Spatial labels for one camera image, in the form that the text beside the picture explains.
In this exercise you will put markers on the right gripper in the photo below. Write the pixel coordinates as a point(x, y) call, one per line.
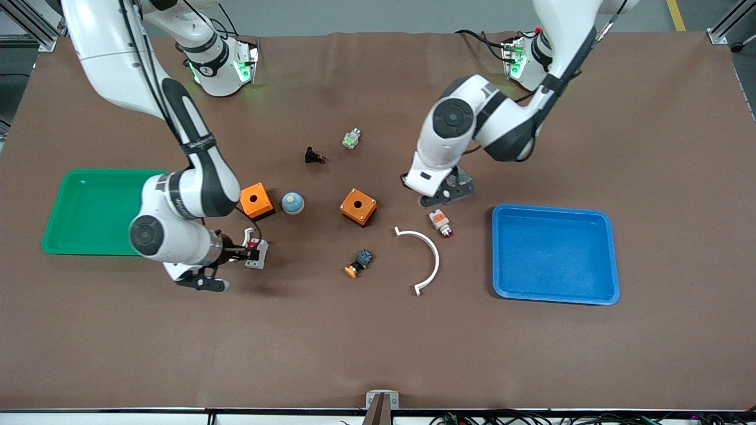
point(231, 252)

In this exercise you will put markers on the white red circuit breaker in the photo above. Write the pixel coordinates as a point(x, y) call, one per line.
point(258, 255)

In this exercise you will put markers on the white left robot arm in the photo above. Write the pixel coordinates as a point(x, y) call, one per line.
point(455, 118)

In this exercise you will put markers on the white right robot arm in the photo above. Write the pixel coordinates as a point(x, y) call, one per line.
point(112, 53)

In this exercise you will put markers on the metal mesh power supply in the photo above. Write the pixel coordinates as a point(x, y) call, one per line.
point(462, 175)

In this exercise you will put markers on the small white curved clip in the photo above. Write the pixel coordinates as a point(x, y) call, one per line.
point(249, 232)

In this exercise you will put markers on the orange white red indicator lamp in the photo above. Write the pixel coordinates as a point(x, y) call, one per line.
point(440, 221)

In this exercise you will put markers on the orange button box with hole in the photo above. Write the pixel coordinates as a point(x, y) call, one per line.
point(358, 206)
point(257, 200)

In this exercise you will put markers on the blue dome buzzer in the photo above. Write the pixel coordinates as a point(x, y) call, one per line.
point(292, 203)

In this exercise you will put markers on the large white curved clip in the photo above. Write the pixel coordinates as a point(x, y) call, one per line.
point(435, 260)

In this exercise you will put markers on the blue plastic tray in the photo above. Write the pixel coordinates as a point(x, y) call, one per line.
point(549, 254)

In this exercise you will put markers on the green white pilot light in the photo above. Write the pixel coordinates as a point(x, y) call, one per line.
point(351, 139)

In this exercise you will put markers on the orange mushroom push button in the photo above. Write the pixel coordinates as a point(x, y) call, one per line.
point(360, 261)

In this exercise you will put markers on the black push button red tip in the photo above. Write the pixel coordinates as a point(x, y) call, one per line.
point(311, 156)

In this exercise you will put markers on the green plastic tray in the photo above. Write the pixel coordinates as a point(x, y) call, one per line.
point(88, 218)

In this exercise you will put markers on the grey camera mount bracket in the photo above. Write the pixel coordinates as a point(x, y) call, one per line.
point(382, 401)

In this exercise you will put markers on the aluminium frame profile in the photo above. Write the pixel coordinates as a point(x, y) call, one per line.
point(729, 23)
point(35, 23)

